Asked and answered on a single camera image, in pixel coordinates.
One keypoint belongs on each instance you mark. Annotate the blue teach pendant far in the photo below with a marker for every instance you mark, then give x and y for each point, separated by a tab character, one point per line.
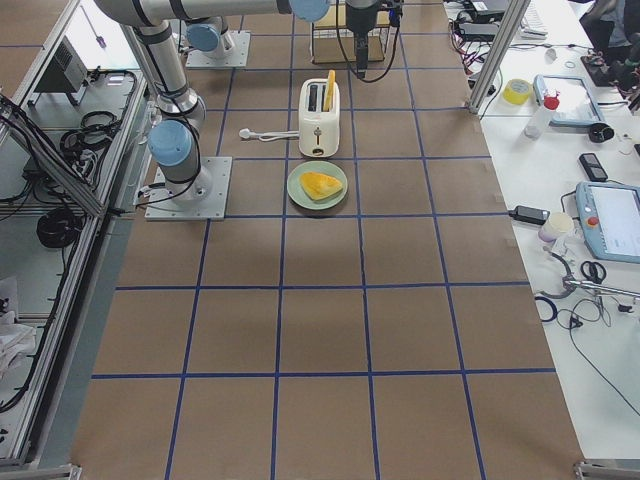
577	106

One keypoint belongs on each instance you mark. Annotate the black scissors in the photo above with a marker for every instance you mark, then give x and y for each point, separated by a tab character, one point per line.
593	271

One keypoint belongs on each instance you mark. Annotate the black power adapter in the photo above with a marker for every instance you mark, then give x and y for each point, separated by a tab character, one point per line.
529	215

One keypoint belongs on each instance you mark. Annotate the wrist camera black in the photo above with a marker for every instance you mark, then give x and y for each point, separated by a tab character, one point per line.
394	8

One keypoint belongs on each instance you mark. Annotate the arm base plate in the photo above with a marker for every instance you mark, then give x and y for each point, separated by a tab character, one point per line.
205	198
210	49

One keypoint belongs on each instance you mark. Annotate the blue teach pendant near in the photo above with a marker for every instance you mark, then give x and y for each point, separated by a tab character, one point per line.
609	218

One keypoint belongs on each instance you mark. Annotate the black phone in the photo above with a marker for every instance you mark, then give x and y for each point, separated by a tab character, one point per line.
593	168

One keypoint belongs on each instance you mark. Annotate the golden bread piece on plate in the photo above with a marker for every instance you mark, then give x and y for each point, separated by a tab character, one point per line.
319	186

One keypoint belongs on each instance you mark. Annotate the blue teach pendant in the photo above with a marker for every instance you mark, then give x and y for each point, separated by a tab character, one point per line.
609	218
577	106

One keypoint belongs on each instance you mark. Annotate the toast slice in toaster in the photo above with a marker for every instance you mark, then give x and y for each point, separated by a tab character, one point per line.
329	91

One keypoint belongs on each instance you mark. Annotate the light green round plate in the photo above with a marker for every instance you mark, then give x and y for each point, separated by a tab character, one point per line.
297	194

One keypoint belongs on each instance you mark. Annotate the yellow tape roll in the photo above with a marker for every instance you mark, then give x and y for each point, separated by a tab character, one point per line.
517	91

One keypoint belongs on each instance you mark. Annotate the blue tape roll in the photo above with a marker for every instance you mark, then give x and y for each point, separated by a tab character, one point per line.
547	309

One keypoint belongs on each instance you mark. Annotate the white two-slot toaster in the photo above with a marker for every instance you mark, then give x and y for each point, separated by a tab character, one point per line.
319	132

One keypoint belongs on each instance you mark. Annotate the clear bottle red cap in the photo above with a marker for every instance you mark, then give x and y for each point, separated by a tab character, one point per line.
541	119

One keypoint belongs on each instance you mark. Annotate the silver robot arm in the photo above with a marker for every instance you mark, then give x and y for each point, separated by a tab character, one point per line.
310	11
174	142

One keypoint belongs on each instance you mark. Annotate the wire basket with checkered liner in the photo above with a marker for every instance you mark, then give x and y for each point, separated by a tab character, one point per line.
324	45

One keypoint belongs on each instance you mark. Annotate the aluminium frame post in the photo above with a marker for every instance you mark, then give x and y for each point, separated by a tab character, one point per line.
509	25

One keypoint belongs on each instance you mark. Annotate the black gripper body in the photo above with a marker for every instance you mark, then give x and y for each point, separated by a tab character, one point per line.
360	18

